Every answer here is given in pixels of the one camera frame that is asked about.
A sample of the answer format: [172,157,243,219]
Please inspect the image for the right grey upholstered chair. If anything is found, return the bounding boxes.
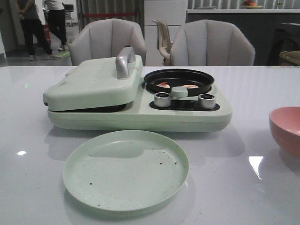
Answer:
[171,20,255,66]

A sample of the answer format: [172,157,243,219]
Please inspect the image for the left grey upholstered chair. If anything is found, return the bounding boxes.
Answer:
[68,18,146,66]

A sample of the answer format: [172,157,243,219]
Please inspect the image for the black round frying pan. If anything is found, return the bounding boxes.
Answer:
[144,68,214,97]

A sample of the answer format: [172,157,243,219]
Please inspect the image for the silver control knob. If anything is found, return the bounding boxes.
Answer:
[198,94,216,110]
[153,92,172,108]

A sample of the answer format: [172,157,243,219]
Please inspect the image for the left silver control knob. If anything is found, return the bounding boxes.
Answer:
[153,92,172,108]

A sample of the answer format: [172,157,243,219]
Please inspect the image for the person in white shirt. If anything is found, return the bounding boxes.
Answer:
[46,0,68,51]

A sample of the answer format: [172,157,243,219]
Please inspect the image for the grey kitchen counter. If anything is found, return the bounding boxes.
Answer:
[186,9,300,66]

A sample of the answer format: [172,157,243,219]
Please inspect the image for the fruit plate on counter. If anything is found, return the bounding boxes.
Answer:
[242,0,263,9]

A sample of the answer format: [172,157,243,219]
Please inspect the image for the grey upholstered chair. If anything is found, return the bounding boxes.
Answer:
[68,18,146,66]
[171,20,255,66]

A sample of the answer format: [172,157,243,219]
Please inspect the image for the orange cooked shrimp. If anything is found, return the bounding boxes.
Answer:
[157,82,170,88]

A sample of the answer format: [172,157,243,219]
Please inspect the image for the light green round plate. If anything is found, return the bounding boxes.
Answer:
[63,130,189,212]

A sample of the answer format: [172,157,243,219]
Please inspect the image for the right silver control knob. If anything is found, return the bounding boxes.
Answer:
[198,94,216,110]

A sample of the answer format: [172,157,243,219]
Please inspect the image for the green breakfast maker base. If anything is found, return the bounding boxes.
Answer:
[48,78,233,132]

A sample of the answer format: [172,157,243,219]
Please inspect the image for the pink bowl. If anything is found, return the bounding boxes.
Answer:
[269,106,300,158]

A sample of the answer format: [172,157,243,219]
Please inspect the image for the white cabinet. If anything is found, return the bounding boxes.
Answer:
[144,0,188,66]

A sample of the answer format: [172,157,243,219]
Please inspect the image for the green breakfast maker lid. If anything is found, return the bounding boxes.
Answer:
[43,46,143,112]

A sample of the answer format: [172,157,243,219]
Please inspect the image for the dark armchair with cushion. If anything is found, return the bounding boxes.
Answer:
[267,23,300,66]

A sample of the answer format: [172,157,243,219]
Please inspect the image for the person in grey shirt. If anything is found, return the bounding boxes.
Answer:
[15,0,60,60]

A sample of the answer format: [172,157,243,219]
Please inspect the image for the beige plastic chair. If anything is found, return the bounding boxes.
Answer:
[152,20,173,66]

